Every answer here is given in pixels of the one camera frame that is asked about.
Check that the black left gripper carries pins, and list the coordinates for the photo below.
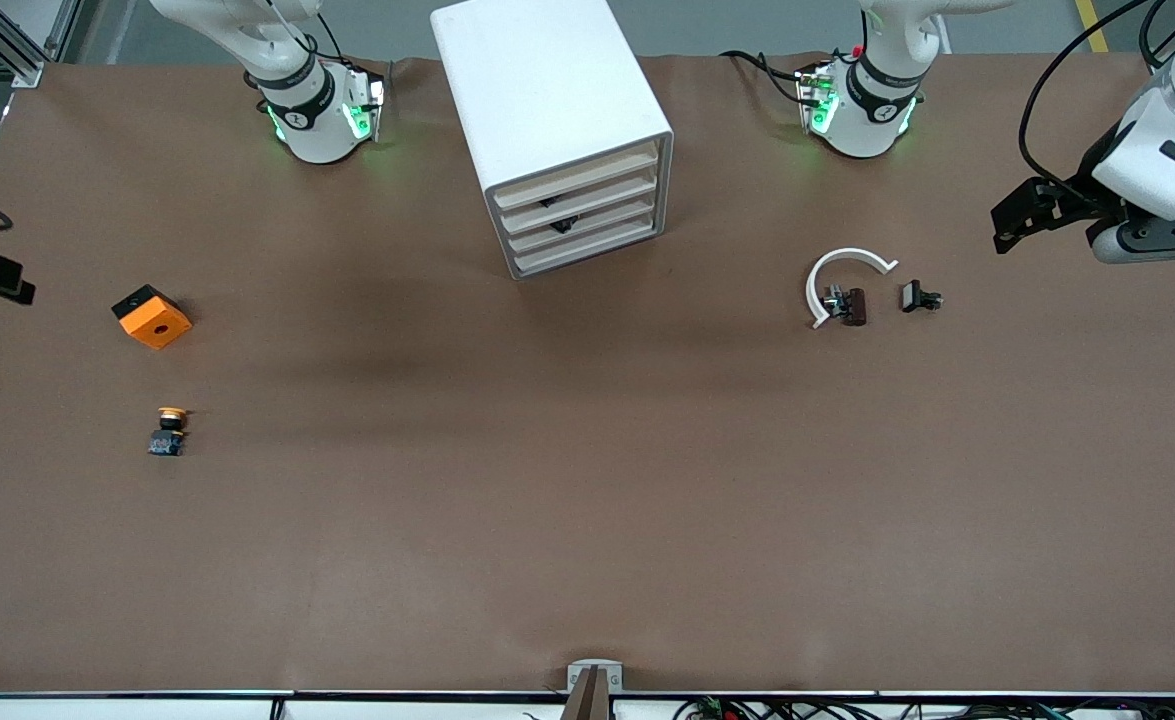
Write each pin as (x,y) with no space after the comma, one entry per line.
(1075,197)

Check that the orange-capped push button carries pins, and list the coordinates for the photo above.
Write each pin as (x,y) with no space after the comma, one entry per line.
(167,440)

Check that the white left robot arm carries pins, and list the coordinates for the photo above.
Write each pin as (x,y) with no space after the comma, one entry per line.
(872,130)

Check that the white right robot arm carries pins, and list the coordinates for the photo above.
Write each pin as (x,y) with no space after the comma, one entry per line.
(317,130)

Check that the orange box with black base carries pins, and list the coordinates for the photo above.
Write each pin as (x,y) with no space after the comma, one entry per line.
(157,325)

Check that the small black plastic part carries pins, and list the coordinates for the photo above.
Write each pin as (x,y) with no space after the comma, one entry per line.
(913,296)

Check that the brown block with metal clip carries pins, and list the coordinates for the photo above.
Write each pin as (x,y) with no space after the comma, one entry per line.
(855,305)

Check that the brown table cover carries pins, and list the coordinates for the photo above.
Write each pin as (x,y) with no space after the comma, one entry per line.
(587,480)

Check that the aluminium frame profile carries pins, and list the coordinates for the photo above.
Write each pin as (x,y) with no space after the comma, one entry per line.
(29,74)

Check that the white table edge rail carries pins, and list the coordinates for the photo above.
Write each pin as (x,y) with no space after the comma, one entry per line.
(97,710)

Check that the small metal table bracket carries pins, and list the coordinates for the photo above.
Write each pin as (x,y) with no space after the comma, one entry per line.
(577,678)

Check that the dark camera post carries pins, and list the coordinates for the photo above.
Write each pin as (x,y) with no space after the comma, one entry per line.
(587,700)

